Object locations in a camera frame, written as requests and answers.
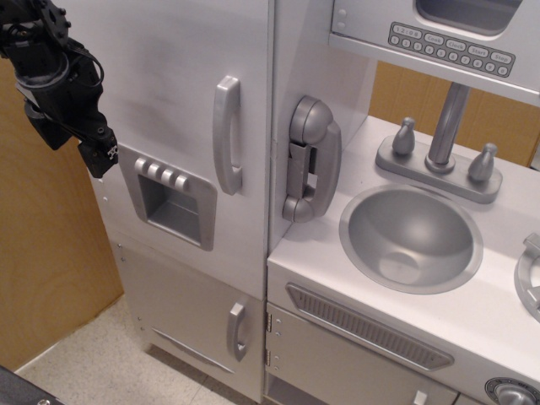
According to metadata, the silver ice dispenser panel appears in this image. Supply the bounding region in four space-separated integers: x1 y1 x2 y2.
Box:
119 145 218 251

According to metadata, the silver round sink bowl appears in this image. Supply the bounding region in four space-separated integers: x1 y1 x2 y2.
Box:
339 185 483 294

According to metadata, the white toy kitchen cabinet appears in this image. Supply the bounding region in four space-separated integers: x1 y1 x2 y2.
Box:
267 1 539 404

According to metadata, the right faucet knob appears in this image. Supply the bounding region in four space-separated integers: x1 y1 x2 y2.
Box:
468 143 498 181

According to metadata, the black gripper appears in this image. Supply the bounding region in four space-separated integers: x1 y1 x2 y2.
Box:
15 39 118 179

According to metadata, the toy microwave with keypad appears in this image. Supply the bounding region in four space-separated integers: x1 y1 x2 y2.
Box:
329 1 539 106

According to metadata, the grey vent grille panel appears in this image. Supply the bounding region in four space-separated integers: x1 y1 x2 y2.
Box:
285 283 454 371

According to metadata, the silver faucet spout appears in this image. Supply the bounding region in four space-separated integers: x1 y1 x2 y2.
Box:
425 83 471 174

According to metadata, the silver fridge door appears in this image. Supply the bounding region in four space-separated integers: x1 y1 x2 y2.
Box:
63 1 274 299

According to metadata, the silver oven dial knob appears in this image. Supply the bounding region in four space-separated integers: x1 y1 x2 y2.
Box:
484 377 539 405

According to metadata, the faucet knob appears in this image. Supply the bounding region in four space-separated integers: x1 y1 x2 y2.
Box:
392 117 415 155
468 143 498 181

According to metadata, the silver lower freezer handle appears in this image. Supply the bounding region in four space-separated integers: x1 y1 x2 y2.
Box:
226 302 247 362

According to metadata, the left faucet knob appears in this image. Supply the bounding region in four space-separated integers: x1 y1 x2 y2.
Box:
392 117 415 155

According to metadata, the grey toy wall phone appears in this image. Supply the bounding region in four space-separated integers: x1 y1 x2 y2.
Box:
283 95 342 223

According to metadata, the brown wooden board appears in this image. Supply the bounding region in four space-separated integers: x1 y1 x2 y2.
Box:
1 61 122 370

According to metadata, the silver stove burner ring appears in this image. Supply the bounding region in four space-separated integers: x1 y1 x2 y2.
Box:
513 232 540 321

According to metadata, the dark grey case corner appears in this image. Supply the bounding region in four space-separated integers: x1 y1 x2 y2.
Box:
1 366 62 405

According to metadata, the silver lower freezer door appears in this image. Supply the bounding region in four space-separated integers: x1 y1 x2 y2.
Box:
111 240 264 402

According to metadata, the white oven door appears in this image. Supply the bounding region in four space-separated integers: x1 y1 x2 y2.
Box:
266 304 458 404

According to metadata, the silver fridge handle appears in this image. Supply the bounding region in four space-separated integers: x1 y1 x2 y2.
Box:
212 76 242 196

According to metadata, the grey faucet base plate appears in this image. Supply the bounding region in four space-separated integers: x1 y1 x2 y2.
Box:
375 136 503 204

